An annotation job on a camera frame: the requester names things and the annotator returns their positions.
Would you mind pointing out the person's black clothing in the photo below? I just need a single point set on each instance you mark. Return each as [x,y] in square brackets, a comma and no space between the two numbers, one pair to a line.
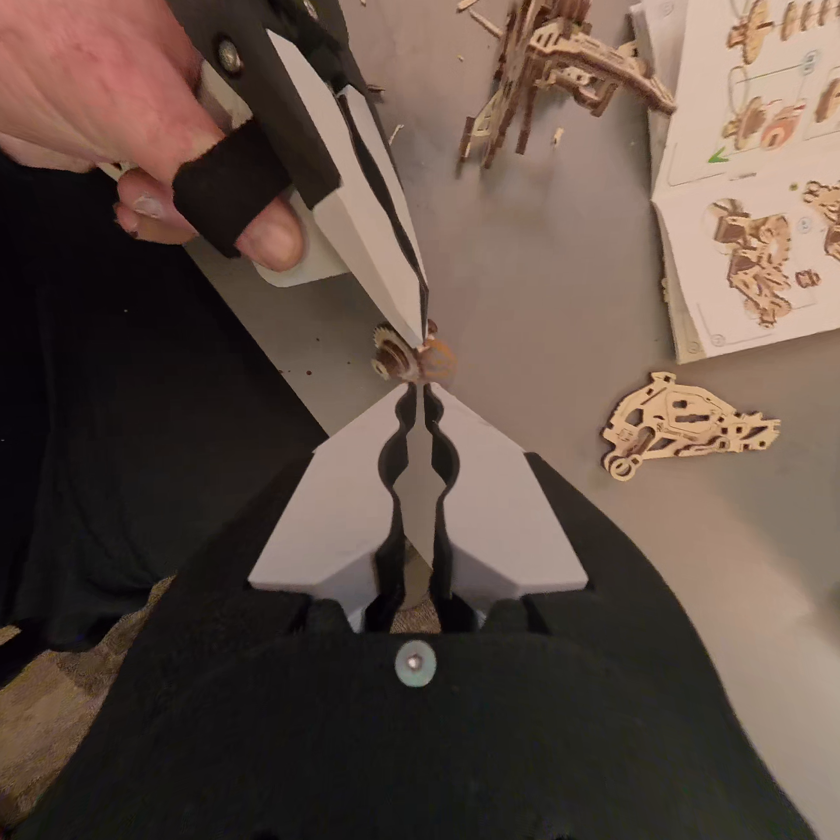
[131,394]

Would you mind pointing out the wooden car side panel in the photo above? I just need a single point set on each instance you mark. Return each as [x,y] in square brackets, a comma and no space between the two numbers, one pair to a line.
[682,426]

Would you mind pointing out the partly built wooden chassis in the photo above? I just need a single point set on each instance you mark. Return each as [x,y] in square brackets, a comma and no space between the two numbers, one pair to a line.
[564,59]

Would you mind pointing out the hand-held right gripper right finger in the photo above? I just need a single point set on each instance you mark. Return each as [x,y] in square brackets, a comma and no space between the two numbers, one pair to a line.
[512,525]

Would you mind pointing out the wooden gear axle assembly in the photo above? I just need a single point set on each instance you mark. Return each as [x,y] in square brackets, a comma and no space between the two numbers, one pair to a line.
[400,361]

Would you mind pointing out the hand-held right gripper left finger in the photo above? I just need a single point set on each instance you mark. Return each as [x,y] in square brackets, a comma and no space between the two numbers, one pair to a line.
[321,525]

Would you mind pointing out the person's left hand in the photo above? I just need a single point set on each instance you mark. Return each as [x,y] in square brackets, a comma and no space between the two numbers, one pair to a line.
[98,79]

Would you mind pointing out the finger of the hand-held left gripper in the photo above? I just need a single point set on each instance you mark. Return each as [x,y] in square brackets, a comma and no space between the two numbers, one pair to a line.
[367,229]
[386,167]

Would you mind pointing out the open instruction booklet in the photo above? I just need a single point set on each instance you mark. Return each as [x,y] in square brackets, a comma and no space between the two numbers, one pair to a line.
[741,197]

